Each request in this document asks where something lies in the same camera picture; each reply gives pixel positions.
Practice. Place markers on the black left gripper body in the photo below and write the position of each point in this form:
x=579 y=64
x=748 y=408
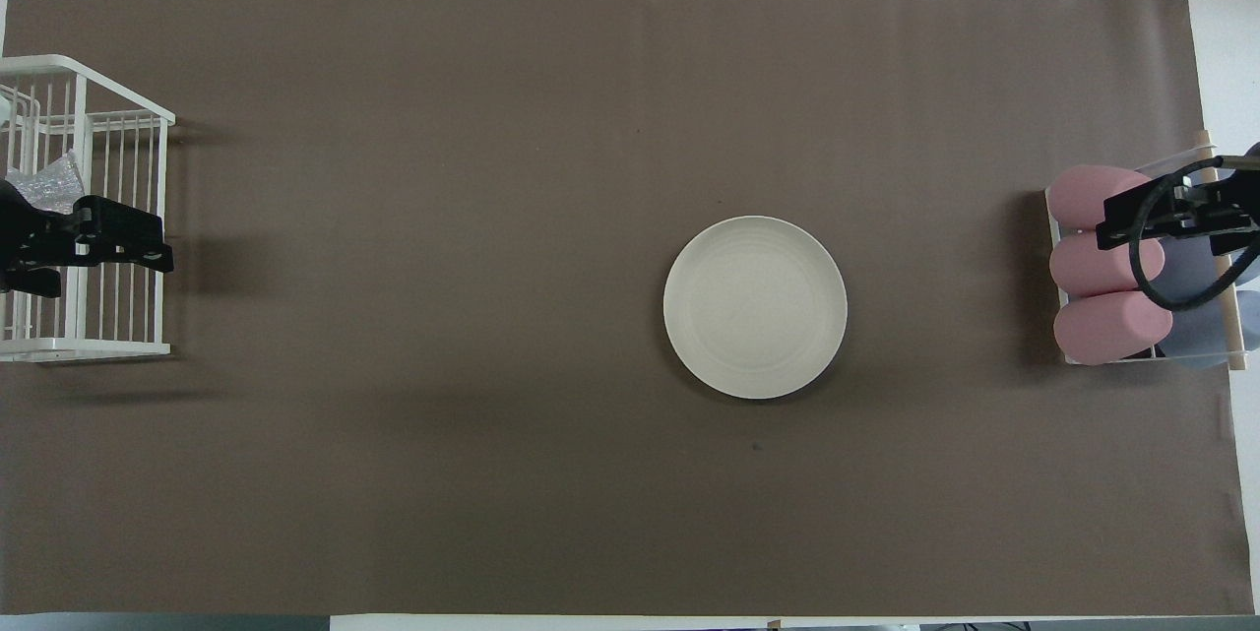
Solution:
x=30 y=247

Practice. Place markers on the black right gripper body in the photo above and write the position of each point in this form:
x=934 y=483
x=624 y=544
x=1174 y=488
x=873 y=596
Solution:
x=1238 y=208

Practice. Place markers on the cream round plate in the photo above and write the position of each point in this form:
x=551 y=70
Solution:
x=755 y=308

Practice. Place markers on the blue plastic cup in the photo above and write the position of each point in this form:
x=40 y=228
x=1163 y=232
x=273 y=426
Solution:
x=1186 y=262
x=1201 y=336

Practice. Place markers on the pink plastic cup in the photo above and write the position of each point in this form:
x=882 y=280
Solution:
x=1093 y=267
x=1107 y=328
x=1078 y=198

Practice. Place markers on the cup rack with wooden rod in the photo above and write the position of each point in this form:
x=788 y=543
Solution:
x=1226 y=316

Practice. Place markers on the brown table mat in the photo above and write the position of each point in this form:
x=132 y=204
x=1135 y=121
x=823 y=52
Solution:
x=443 y=316

